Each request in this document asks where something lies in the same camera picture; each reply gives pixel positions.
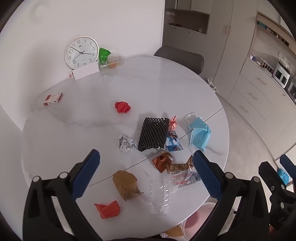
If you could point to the blue face mask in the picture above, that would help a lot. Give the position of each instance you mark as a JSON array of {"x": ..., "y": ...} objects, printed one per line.
[{"x": 198, "y": 135}]

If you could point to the green plastic bag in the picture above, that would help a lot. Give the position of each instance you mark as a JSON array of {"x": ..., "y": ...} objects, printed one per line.
[{"x": 104, "y": 55}]

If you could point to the small red white packet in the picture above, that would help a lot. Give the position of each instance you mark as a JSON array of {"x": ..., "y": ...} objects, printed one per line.
[{"x": 71, "y": 74}]

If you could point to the round white wall clock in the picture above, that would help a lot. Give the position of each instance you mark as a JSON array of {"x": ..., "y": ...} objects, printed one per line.
[{"x": 81, "y": 52}]

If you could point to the black foam net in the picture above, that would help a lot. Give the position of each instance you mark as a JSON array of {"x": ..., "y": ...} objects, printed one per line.
[{"x": 153, "y": 134}]

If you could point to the red and white box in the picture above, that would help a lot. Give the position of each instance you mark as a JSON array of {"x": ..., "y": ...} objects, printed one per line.
[{"x": 53, "y": 98}]

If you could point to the pink trash bin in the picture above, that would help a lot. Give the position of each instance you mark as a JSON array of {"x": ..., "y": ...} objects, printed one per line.
[{"x": 198, "y": 217}]

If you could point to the pink wrapper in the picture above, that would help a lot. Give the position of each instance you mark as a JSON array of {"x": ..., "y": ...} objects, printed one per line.
[{"x": 173, "y": 122}]

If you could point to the clear plastic snack bag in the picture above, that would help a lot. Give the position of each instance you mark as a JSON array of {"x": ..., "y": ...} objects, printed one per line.
[{"x": 115, "y": 60}]

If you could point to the white countertop appliance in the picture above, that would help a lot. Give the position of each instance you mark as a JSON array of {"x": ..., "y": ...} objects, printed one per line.
[{"x": 283, "y": 71}]

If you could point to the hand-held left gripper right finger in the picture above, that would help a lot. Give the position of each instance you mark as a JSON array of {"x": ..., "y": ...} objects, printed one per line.
[{"x": 205, "y": 176}]

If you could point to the clear plastic tray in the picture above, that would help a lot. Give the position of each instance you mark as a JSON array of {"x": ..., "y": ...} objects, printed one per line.
[{"x": 161, "y": 199}]

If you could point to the wall shelf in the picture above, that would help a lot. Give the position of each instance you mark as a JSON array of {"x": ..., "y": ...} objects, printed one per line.
[{"x": 266, "y": 34}]

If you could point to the silver wrapper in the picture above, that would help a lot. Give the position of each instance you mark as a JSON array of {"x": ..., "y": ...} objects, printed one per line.
[{"x": 126, "y": 143}]

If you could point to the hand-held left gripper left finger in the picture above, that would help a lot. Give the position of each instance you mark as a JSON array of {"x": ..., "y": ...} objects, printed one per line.
[{"x": 86, "y": 176}]

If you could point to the white paper card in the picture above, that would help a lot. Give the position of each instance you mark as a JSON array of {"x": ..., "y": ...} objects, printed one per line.
[{"x": 85, "y": 70}]

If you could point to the beige wardrobe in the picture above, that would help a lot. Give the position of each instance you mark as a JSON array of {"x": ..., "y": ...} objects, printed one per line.
[{"x": 235, "y": 46}]

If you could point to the cabinet with open niche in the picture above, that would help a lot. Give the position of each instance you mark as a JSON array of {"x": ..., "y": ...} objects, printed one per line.
[{"x": 185, "y": 20}]

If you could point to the clear wrapper with red label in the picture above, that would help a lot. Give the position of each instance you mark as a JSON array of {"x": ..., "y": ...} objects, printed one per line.
[{"x": 183, "y": 182}]

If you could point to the brown paper bag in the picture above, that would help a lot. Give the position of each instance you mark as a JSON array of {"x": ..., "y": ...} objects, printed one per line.
[{"x": 126, "y": 185}]

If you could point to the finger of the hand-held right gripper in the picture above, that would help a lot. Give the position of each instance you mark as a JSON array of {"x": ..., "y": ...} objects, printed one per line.
[
  {"x": 268, "y": 171},
  {"x": 288, "y": 162}
]

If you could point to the beige drawer cabinet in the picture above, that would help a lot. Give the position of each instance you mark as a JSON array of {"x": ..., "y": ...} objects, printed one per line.
[{"x": 254, "y": 92}]

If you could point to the brown cardboard piece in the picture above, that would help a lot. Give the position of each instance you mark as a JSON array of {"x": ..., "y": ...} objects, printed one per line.
[{"x": 174, "y": 231}]

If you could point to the white dish rack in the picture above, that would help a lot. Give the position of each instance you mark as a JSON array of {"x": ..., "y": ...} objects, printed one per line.
[{"x": 266, "y": 66}]

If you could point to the brown snack packet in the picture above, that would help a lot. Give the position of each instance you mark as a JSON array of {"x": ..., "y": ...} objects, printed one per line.
[{"x": 181, "y": 167}]

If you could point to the red paper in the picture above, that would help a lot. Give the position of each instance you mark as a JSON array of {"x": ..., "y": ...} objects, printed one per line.
[
  {"x": 122, "y": 107},
  {"x": 107, "y": 208}
]

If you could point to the brown orange wrapper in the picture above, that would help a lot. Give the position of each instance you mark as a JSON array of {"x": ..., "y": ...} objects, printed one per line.
[{"x": 161, "y": 161}]

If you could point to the blue snack wrapper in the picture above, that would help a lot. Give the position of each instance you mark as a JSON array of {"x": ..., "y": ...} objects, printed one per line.
[{"x": 174, "y": 142}]

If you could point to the grey chair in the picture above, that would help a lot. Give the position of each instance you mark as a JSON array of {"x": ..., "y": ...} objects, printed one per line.
[{"x": 182, "y": 59}]

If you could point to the light blue patterned packet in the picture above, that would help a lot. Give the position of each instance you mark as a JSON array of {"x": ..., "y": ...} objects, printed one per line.
[{"x": 283, "y": 176}]

